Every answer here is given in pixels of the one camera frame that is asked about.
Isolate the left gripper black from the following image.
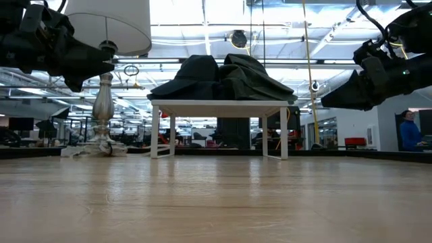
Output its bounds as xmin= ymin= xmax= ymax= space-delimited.
xmin=0 ymin=5 xmax=115 ymax=92

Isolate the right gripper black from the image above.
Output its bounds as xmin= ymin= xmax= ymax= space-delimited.
xmin=321 ymin=39 xmax=432 ymax=111

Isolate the dark blue baseball cap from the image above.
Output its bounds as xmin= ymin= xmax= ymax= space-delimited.
xmin=147 ymin=55 xmax=222 ymax=101

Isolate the red box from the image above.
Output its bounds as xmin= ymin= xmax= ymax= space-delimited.
xmin=344 ymin=137 xmax=367 ymax=147

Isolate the silver lamp base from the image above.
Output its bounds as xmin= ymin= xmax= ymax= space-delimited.
xmin=78 ymin=39 xmax=128 ymax=157

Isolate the person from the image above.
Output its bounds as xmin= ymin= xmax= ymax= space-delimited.
xmin=399 ymin=109 xmax=427 ymax=152

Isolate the black cabinet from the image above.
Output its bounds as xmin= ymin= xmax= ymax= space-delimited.
xmin=215 ymin=117 xmax=251 ymax=149

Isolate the white perforated metal shelf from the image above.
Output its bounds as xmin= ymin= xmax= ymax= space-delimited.
xmin=151 ymin=99 xmax=290 ymax=161

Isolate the yellow hanging cable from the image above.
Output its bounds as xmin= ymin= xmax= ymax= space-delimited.
xmin=301 ymin=0 xmax=321 ymax=146

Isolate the hanging black ring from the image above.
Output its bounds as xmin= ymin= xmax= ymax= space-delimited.
xmin=123 ymin=64 xmax=140 ymax=77

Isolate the black aluminium table frame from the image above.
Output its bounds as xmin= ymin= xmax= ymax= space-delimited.
xmin=0 ymin=145 xmax=432 ymax=165

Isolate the black ceiling cable reel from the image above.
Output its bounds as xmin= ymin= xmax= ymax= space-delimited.
xmin=229 ymin=29 xmax=250 ymax=49

